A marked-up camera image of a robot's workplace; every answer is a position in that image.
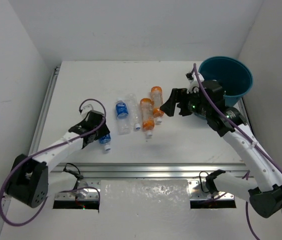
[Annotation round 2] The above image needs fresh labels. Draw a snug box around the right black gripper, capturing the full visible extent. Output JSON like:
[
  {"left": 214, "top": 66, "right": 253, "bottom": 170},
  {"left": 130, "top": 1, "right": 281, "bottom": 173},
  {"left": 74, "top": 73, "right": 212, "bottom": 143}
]
[{"left": 160, "top": 86, "right": 210, "bottom": 117}]

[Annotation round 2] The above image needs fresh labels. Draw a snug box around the blue label bottle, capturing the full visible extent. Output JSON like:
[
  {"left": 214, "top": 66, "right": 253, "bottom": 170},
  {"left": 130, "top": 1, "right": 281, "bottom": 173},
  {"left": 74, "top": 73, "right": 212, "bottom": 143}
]
[
  {"left": 98, "top": 134, "right": 111, "bottom": 152},
  {"left": 115, "top": 98, "right": 129, "bottom": 119}
]

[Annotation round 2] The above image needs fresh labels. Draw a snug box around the orange label bottle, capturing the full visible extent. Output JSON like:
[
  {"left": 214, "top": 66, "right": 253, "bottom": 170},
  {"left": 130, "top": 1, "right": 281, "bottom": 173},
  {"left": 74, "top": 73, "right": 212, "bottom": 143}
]
[
  {"left": 150, "top": 86, "right": 164, "bottom": 125},
  {"left": 140, "top": 98, "right": 155, "bottom": 139}
]

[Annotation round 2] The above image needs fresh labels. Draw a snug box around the clear plastic bottle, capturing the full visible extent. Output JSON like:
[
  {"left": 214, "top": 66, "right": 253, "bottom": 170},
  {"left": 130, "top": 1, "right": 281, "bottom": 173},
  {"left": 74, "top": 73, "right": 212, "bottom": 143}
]
[{"left": 116, "top": 93, "right": 141, "bottom": 135}]

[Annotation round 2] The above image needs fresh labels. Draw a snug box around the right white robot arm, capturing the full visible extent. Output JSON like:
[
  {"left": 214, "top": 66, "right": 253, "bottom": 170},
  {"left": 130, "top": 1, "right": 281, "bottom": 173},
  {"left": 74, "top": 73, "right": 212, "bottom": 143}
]
[{"left": 160, "top": 80, "right": 282, "bottom": 218}]

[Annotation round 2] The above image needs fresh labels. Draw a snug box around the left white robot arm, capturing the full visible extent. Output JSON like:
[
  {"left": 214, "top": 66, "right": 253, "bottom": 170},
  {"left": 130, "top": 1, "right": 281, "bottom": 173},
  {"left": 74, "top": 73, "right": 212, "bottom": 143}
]
[{"left": 4, "top": 110, "right": 110, "bottom": 208}]

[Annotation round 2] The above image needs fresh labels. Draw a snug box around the teal plastic bin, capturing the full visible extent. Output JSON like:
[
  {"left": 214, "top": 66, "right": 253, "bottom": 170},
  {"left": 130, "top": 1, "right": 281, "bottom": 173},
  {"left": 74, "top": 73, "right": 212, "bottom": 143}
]
[{"left": 198, "top": 56, "right": 254, "bottom": 107}]

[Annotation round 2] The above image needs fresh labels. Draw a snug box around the white foil sheet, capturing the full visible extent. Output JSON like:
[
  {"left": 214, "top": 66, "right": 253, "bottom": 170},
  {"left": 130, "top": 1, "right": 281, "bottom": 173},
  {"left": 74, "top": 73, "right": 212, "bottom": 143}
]
[{"left": 100, "top": 180, "right": 190, "bottom": 215}]

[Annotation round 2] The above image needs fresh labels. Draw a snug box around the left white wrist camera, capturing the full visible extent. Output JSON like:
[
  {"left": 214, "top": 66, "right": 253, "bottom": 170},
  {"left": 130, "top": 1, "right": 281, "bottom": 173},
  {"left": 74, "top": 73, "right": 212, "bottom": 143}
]
[{"left": 79, "top": 104, "right": 94, "bottom": 119}]

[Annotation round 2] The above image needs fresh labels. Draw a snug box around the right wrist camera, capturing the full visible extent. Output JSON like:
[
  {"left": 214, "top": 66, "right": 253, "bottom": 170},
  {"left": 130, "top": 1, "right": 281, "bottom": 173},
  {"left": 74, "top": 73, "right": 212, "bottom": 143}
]
[{"left": 186, "top": 72, "right": 199, "bottom": 94}]

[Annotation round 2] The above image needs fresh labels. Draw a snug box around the aluminium front rail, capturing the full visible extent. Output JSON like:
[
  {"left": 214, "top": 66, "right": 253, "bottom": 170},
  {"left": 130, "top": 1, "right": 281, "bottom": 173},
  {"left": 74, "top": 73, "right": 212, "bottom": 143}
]
[{"left": 48, "top": 162, "right": 251, "bottom": 201}]

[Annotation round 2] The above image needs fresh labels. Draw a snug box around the aluminium rail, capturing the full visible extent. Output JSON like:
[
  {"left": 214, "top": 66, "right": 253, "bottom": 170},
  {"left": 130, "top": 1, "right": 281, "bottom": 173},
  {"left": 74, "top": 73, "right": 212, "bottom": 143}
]
[
  {"left": 237, "top": 98, "right": 251, "bottom": 127},
  {"left": 0, "top": 65, "right": 61, "bottom": 235},
  {"left": 48, "top": 162, "right": 251, "bottom": 201}
]

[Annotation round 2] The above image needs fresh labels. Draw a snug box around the aluminium right side rail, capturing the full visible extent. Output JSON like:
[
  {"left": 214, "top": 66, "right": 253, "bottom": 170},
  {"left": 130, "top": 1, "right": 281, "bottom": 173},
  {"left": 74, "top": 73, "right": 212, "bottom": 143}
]
[{"left": 237, "top": 98, "right": 251, "bottom": 127}]

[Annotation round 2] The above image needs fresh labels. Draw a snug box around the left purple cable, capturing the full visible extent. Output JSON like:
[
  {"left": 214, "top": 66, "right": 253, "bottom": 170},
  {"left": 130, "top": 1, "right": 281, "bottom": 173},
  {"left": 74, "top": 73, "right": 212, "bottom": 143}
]
[{"left": 0, "top": 98, "right": 106, "bottom": 227}]

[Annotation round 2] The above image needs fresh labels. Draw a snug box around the aluminium left side rail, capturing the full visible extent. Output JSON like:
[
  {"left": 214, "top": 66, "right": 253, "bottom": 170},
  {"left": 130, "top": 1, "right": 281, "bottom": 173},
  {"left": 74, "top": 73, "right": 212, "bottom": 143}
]
[{"left": 0, "top": 65, "right": 61, "bottom": 235}]

